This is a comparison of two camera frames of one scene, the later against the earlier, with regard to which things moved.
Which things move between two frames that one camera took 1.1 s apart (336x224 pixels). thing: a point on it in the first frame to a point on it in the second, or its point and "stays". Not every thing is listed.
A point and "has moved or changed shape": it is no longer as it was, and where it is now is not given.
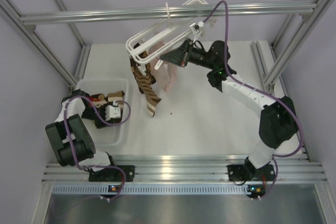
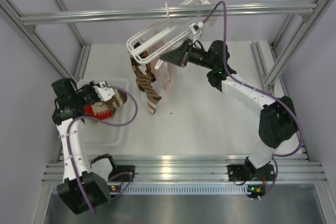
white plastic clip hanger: x=151 y=43 stays
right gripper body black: x=195 y=56 stays
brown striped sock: x=118 y=97 has moved or changed shape
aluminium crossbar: x=236 y=10 stays
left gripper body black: x=90 y=113 to x=87 y=95
